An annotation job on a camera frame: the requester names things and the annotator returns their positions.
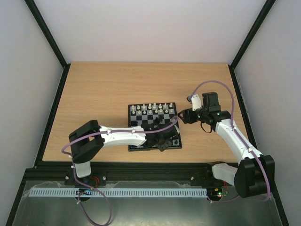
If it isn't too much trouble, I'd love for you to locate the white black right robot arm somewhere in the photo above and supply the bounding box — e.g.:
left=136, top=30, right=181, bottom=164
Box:
left=178, top=92, right=275, bottom=198

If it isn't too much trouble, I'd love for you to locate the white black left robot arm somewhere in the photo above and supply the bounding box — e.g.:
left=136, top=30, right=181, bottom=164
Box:
left=69, top=118, right=180, bottom=178

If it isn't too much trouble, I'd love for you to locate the black and grey chessboard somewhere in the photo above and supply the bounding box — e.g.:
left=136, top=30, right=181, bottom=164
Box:
left=128, top=102, right=182, bottom=152

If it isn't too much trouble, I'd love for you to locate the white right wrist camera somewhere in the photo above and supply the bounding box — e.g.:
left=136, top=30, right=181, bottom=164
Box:
left=187, top=94, right=202, bottom=111

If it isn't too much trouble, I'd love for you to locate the grey slotted cable duct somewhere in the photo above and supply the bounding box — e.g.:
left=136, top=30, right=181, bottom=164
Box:
left=29, top=187, right=207, bottom=198

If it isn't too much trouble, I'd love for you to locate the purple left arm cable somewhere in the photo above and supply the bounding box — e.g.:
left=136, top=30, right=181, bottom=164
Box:
left=61, top=115, right=179, bottom=226

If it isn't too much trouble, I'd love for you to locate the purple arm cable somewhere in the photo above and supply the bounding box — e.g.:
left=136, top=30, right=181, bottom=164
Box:
left=61, top=115, right=179, bottom=226
left=191, top=81, right=271, bottom=203

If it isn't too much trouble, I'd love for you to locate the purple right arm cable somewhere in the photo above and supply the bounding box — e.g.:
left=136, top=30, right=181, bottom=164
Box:
left=191, top=81, right=271, bottom=203

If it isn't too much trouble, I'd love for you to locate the black right frame post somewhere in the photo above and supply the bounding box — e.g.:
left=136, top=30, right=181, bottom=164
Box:
left=230, top=0, right=276, bottom=69

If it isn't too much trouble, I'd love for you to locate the black frame post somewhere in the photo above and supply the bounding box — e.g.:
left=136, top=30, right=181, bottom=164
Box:
left=24, top=0, right=70, bottom=69
left=230, top=0, right=276, bottom=69

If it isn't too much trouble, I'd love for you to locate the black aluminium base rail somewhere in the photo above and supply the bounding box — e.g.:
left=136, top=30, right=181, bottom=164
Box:
left=24, top=161, right=273, bottom=189

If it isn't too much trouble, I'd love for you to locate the black left frame post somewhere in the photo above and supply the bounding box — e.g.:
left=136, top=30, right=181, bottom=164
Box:
left=24, top=0, right=70, bottom=69

